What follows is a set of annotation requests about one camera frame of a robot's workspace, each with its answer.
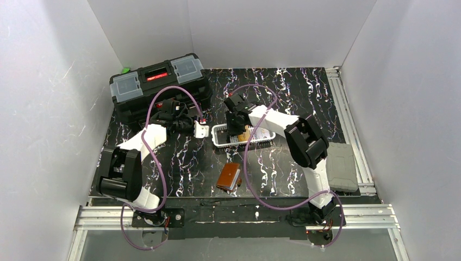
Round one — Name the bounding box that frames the brown leather card holder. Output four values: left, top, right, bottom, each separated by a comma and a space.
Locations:
216, 163, 242, 193

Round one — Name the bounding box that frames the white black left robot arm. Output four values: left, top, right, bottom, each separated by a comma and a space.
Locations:
96, 100, 197, 213

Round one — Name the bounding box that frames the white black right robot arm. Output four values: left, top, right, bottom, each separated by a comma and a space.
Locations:
224, 94, 335, 223

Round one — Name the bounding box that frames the orange credit card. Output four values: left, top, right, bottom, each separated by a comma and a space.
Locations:
237, 125, 257, 142

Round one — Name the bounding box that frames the white credit card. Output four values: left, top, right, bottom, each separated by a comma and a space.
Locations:
254, 128, 276, 141

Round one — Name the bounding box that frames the white plastic basket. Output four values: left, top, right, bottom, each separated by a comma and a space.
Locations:
211, 124, 276, 148

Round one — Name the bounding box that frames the black plastic toolbox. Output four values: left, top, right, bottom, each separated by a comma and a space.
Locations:
109, 53, 213, 130

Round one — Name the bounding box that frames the grey plastic case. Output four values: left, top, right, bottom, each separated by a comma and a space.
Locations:
326, 142, 358, 192

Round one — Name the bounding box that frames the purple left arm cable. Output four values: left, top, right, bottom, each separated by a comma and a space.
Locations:
120, 85, 207, 251

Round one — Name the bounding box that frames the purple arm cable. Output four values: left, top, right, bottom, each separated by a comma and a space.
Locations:
120, 85, 207, 251
227, 84, 345, 249

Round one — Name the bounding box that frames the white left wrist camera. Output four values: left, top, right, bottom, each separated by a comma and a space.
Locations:
194, 121, 210, 139

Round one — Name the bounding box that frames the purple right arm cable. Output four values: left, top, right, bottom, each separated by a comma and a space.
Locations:
227, 84, 345, 249

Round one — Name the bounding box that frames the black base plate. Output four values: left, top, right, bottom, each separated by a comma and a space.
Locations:
132, 197, 346, 240

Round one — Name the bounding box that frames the aluminium frame rail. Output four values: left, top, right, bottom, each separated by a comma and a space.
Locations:
326, 67, 377, 196

